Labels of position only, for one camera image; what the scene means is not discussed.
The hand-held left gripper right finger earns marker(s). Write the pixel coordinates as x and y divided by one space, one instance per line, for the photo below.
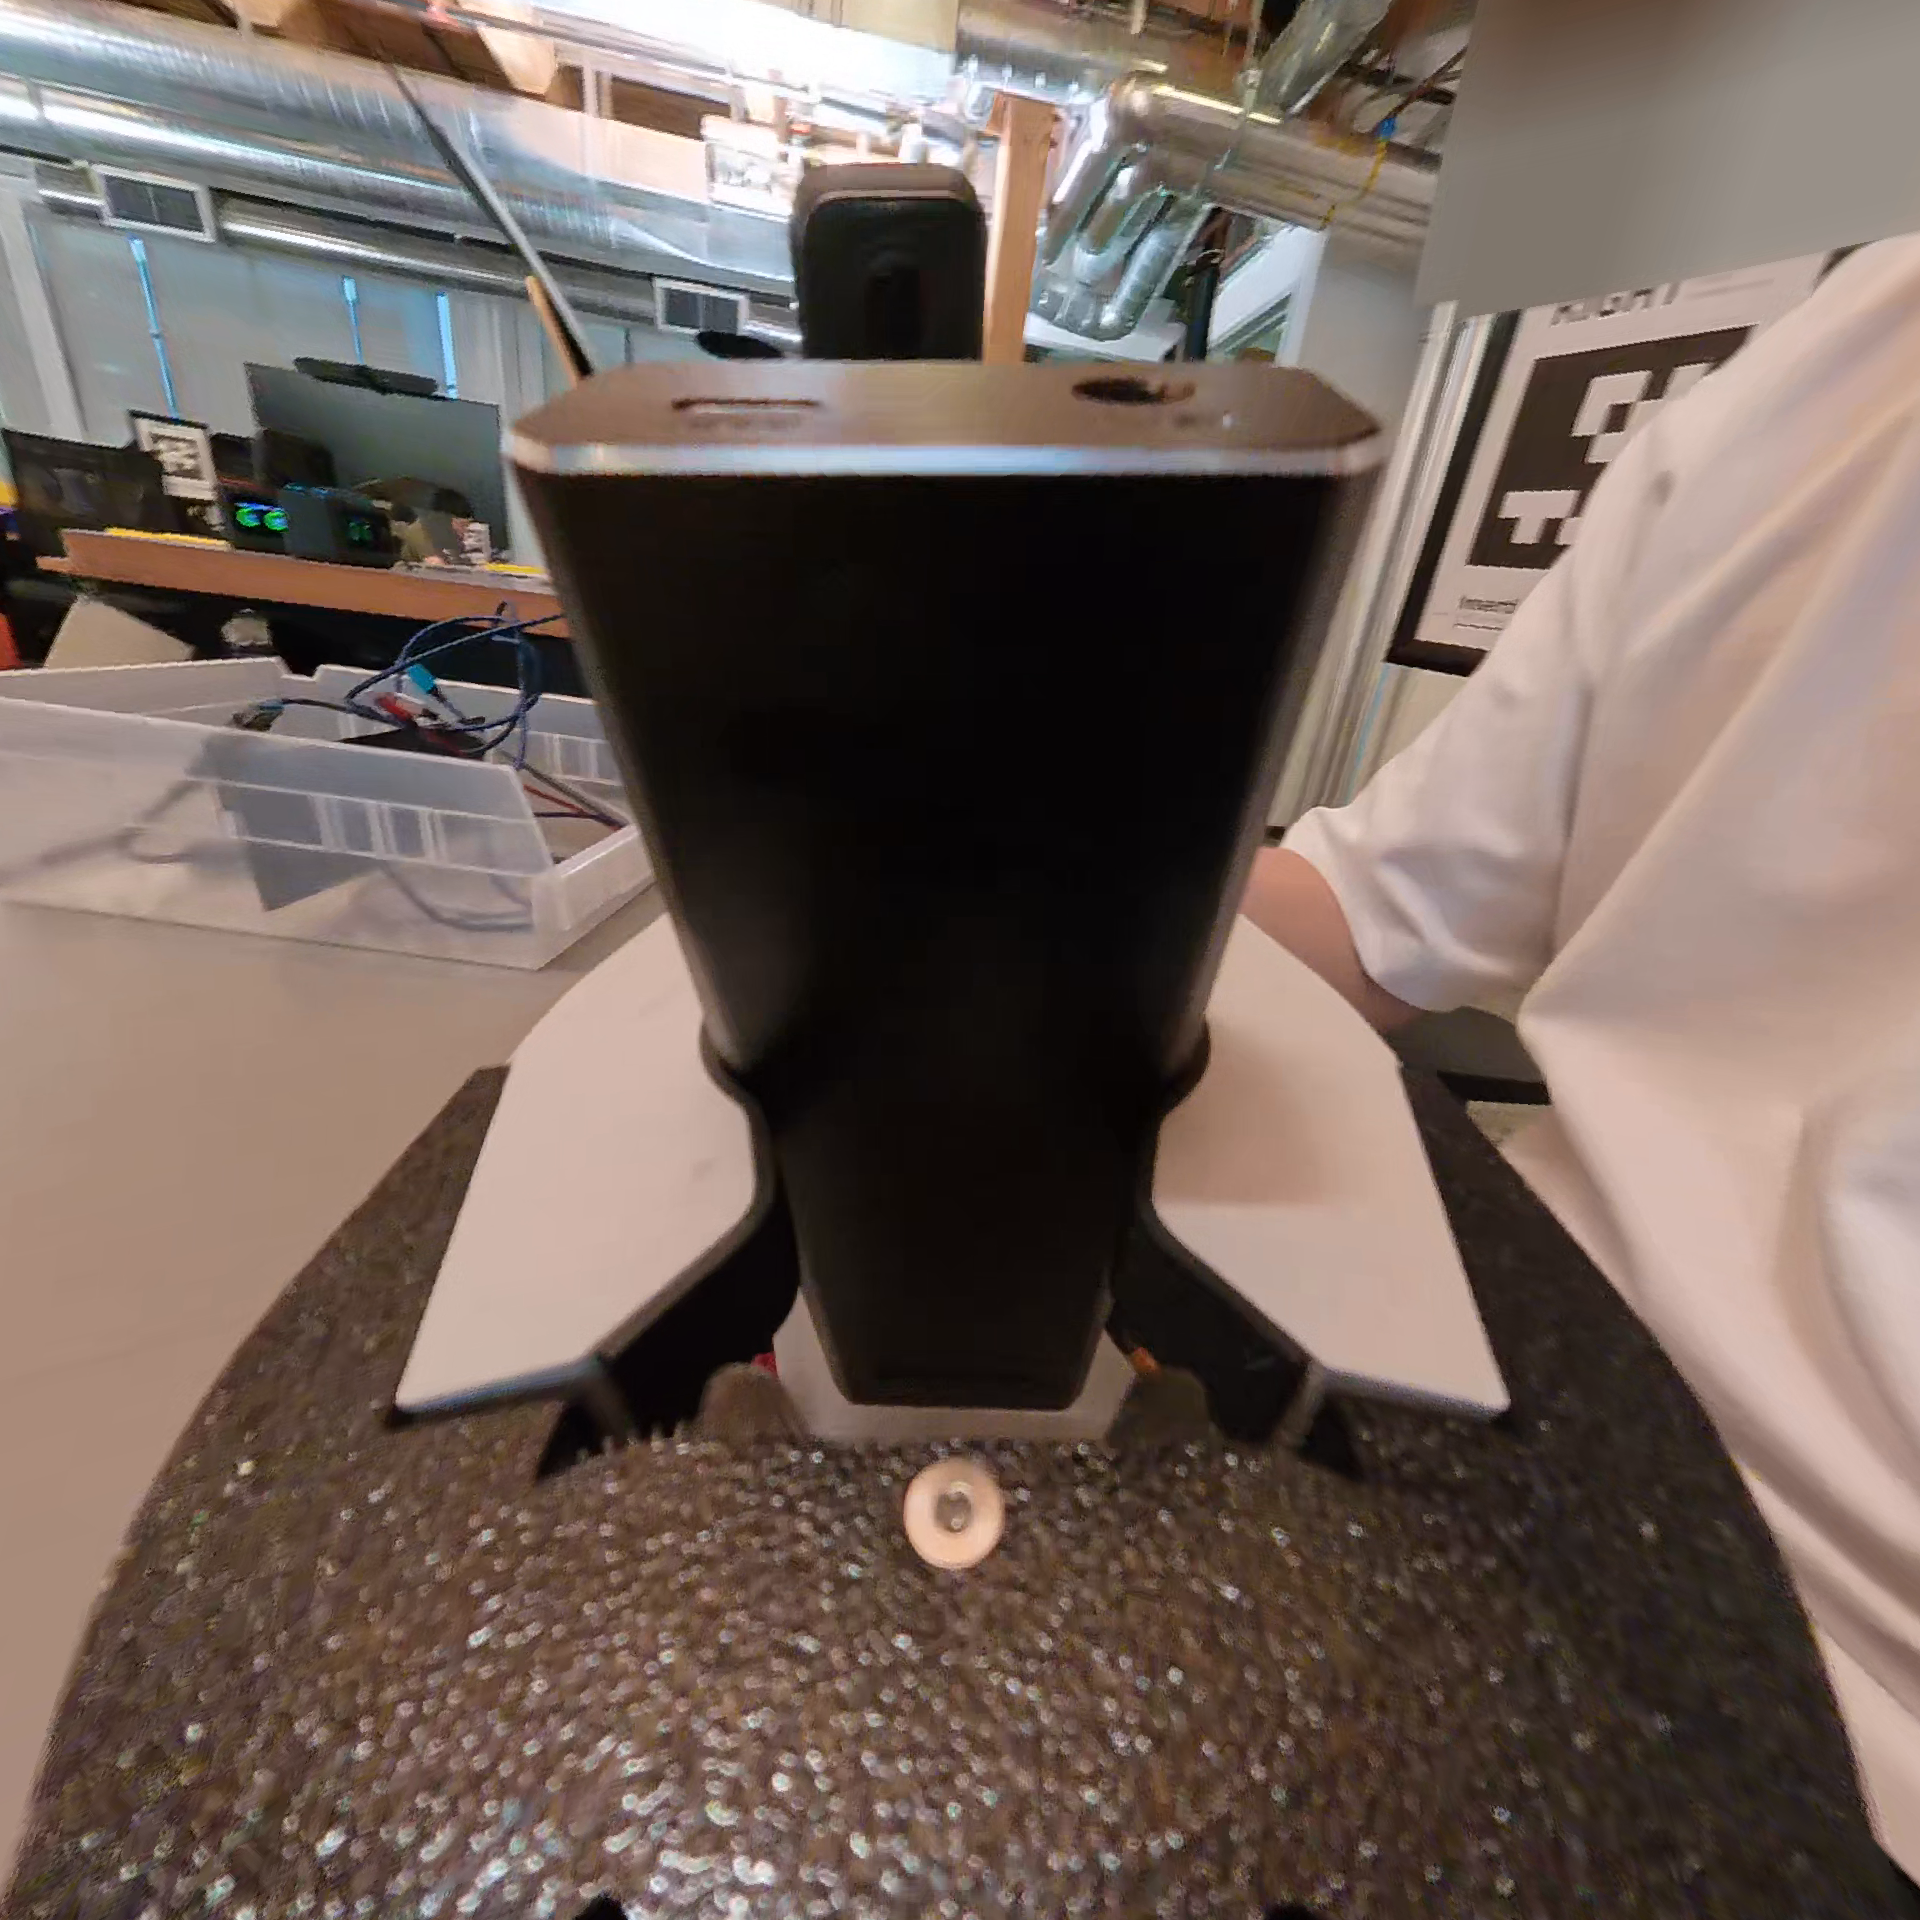
1320 1201

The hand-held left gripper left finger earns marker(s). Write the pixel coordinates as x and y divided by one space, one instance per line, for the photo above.
599 1201

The black usb hub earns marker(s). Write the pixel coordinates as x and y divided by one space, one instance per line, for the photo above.
960 751

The clear plastic bin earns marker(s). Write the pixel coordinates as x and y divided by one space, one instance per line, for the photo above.
150 810

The person's right forearm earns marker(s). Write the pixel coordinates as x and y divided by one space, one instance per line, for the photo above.
1320 930

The wooden pillar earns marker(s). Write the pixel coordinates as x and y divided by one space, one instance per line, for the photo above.
1023 225

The white vent grille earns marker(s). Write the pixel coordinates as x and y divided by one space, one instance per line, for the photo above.
699 307

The black chair armrest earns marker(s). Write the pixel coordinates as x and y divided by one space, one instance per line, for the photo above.
1476 1050

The white t-shirt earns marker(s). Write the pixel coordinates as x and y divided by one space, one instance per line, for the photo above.
1724 902

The black tv monitor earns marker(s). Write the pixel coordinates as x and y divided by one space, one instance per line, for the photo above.
375 435

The black device green lights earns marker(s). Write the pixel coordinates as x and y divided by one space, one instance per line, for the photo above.
255 518
339 524

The black framed marker sign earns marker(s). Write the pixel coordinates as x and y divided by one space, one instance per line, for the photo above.
1515 451

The small black white marker sign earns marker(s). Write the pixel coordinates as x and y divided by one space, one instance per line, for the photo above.
176 458

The white foam board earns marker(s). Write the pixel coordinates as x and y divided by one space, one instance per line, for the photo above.
112 639

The spiral metal duct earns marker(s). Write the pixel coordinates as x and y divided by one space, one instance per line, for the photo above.
450 136

